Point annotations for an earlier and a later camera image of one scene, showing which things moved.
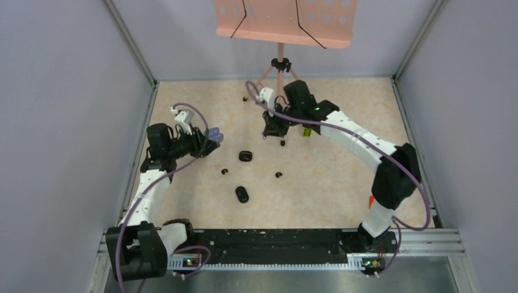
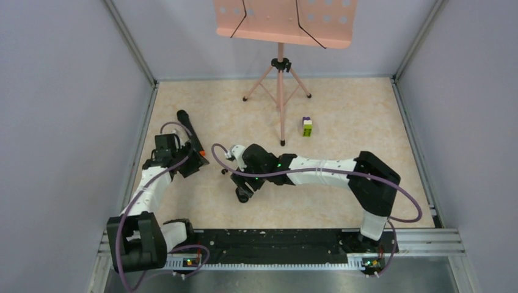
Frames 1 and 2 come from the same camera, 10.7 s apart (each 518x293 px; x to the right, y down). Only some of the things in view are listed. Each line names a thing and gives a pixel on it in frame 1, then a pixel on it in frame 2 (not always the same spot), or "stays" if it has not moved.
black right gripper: x=272 y=128 -> x=241 y=179
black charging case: x=242 y=194 stays
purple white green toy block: x=306 y=132 stays
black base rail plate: x=289 y=246 stays
